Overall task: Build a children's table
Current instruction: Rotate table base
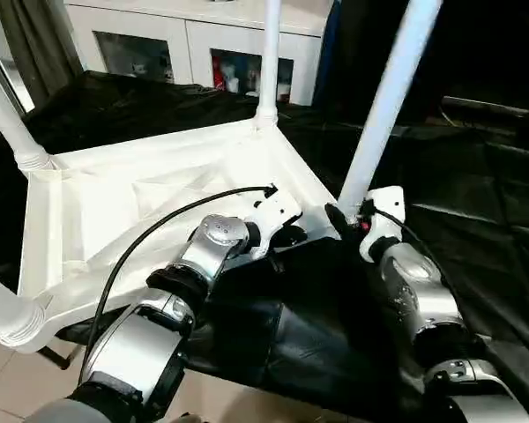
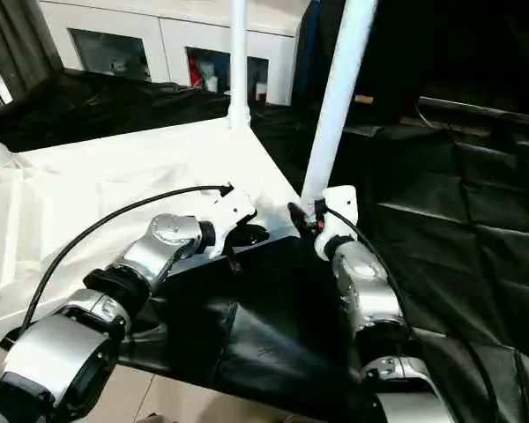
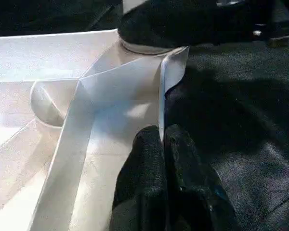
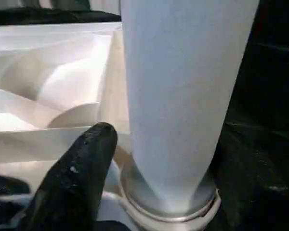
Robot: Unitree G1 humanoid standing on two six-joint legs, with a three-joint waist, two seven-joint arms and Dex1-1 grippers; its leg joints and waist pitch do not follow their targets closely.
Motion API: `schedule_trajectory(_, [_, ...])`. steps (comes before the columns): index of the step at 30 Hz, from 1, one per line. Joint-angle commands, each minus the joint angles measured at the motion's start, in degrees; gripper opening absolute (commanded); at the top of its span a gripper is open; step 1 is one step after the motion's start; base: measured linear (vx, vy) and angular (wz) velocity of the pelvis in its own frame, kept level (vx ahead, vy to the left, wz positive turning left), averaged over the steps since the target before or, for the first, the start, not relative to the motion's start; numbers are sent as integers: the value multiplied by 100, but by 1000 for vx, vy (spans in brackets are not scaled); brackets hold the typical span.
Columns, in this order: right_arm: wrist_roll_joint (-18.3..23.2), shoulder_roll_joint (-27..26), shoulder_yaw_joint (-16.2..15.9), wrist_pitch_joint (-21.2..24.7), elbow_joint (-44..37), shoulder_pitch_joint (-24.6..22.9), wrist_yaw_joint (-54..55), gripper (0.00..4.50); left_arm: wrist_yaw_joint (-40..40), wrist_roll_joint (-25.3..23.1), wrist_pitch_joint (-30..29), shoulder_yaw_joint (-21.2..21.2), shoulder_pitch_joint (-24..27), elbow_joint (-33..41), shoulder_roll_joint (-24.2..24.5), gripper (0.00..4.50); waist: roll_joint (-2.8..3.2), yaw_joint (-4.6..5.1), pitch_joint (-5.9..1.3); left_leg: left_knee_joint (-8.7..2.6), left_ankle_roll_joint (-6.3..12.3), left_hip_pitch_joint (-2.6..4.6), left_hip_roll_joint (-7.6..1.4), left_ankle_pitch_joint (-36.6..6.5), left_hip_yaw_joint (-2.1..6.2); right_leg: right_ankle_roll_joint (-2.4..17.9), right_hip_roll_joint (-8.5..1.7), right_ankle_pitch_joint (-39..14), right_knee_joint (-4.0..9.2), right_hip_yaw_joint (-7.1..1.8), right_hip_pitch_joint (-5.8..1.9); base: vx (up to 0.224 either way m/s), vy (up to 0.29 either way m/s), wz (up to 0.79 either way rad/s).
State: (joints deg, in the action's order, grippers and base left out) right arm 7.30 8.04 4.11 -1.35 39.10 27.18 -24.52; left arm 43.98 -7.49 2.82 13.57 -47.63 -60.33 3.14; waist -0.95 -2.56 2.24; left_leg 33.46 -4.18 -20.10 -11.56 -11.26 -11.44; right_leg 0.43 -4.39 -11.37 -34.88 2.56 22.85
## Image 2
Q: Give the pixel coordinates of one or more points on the red bottle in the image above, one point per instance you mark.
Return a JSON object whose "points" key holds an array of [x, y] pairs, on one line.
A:
{"points": [[196, 72]]}

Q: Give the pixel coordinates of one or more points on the black rod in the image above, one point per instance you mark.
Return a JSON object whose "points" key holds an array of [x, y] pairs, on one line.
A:
{"points": [[480, 112]]}

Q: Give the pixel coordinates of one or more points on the black box with gold label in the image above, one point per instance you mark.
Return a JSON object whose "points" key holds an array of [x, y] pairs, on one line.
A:
{"points": [[392, 53]]}

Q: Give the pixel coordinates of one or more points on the black mat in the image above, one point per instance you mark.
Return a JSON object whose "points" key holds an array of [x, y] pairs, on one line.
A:
{"points": [[445, 198]]}

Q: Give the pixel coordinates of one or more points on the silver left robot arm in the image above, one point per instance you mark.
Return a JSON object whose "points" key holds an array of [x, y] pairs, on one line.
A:
{"points": [[145, 260]]}

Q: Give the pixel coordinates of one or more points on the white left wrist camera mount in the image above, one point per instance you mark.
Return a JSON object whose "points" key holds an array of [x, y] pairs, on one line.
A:
{"points": [[233, 211]]}

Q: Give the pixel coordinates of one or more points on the white cup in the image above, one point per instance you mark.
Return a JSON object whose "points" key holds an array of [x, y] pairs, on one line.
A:
{"points": [[210, 82]]}

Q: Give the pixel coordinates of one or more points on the white plastic table top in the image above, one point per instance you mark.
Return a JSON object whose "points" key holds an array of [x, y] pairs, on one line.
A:
{"points": [[114, 176]]}

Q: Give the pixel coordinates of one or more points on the dark left robot foot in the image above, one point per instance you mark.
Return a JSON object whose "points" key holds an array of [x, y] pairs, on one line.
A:
{"points": [[158, 418]]}

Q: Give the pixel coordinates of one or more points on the white cabinet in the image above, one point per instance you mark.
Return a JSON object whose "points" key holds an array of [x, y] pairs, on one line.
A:
{"points": [[172, 26]]}

